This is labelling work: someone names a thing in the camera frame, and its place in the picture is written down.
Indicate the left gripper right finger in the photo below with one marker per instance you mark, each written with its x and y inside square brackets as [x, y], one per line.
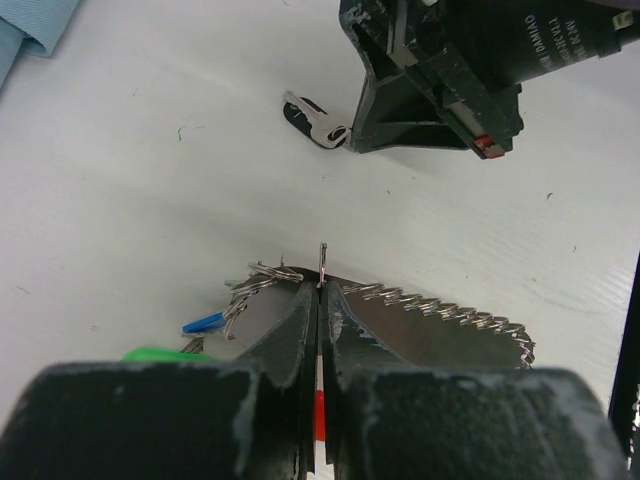
[560, 432]

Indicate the red handled metal keyring holder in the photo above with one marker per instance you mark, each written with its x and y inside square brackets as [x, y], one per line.
[395, 362]

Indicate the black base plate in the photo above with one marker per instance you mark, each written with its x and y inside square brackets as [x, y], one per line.
[624, 391]

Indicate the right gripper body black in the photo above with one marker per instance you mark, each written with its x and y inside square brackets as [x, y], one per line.
[486, 50]

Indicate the key with black tag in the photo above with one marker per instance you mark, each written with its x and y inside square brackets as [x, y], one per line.
[314, 122]

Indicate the light blue folded cloth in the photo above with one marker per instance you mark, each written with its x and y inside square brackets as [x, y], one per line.
[32, 26]

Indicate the bunch of tagged keys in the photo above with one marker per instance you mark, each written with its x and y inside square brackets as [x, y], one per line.
[197, 333]

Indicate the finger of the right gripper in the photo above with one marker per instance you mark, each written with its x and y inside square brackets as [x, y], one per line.
[406, 109]

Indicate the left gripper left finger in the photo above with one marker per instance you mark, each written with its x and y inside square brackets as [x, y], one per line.
[248, 418]

